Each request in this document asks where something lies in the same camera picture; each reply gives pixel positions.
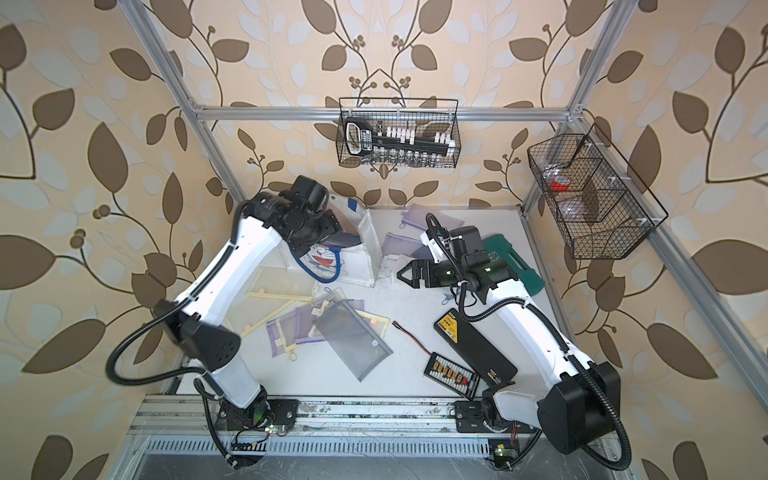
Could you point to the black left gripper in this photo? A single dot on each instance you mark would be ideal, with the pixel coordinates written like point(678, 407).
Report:
point(330, 224)

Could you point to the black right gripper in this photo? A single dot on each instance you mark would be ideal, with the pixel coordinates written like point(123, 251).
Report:
point(428, 270)

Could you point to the dark blue mesh pouch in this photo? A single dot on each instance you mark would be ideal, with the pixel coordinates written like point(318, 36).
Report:
point(342, 240)

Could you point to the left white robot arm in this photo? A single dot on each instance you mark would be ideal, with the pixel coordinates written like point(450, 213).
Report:
point(195, 323)

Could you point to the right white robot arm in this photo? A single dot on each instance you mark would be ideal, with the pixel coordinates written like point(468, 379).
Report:
point(578, 406)

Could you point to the purple mesh pouch near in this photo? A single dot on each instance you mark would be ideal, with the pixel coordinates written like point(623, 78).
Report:
point(402, 245)

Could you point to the purple mesh pouch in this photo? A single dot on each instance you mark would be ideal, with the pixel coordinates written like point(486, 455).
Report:
point(402, 245)
point(415, 216)

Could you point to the purple mesh pouch far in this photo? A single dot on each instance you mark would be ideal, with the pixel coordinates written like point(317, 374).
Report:
point(415, 216)

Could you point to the white Doraemon canvas bag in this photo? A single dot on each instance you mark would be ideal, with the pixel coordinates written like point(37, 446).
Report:
point(356, 265)

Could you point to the yellow mesh pouch left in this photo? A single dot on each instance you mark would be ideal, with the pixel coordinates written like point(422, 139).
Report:
point(270, 293)

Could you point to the small purple yellow pouch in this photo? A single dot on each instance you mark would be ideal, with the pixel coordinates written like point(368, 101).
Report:
point(295, 328)

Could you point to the green plastic tool case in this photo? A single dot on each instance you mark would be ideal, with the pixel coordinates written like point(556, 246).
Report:
point(499, 247)

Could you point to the black charger board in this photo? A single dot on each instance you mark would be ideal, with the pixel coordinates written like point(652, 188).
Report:
point(445, 372)

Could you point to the black box yellow label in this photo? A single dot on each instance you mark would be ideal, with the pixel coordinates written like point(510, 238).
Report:
point(474, 349)

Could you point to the black wire basket back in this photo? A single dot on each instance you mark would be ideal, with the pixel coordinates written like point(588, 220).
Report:
point(398, 132)

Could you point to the black wire basket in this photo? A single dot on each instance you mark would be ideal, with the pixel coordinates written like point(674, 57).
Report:
point(601, 205)
point(398, 132)

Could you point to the aluminium frame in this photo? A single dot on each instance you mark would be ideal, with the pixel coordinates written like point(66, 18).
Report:
point(633, 135)

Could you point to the black wire basket right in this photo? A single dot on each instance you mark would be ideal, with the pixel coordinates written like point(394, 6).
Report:
point(601, 205)

